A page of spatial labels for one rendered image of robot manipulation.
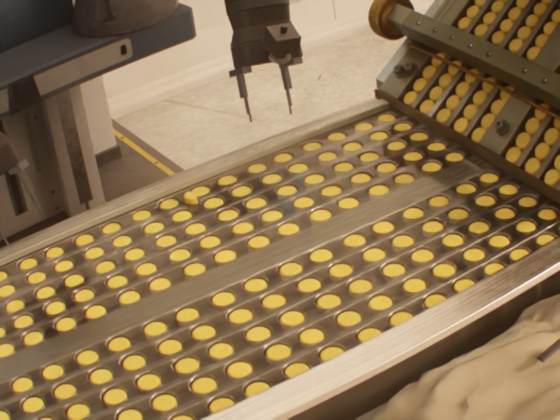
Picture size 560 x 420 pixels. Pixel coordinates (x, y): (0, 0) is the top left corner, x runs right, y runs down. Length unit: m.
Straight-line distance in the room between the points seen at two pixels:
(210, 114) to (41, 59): 1.42
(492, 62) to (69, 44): 1.10
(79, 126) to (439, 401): 1.49
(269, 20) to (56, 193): 0.87
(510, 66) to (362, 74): 2.50
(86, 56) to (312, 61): 1.71
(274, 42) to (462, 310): 0.67
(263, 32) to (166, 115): 1.86
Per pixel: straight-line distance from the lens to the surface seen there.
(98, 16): 1.57
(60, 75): 1.53
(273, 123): 2.79
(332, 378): 0.41
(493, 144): 0.57
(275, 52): 1.07
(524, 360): 0.38
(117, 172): 1.99
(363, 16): 3.43
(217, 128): 2.81
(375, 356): 0.42
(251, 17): 1.11
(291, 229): 0.52
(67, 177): 1.83
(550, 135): 0.55
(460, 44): 0.58
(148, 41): 1.59
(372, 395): 0.43
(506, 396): 0.37
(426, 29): 0.61
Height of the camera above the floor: 1.23
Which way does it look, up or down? 32 degrees down
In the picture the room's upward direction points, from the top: 8 degrees counter-clockwise
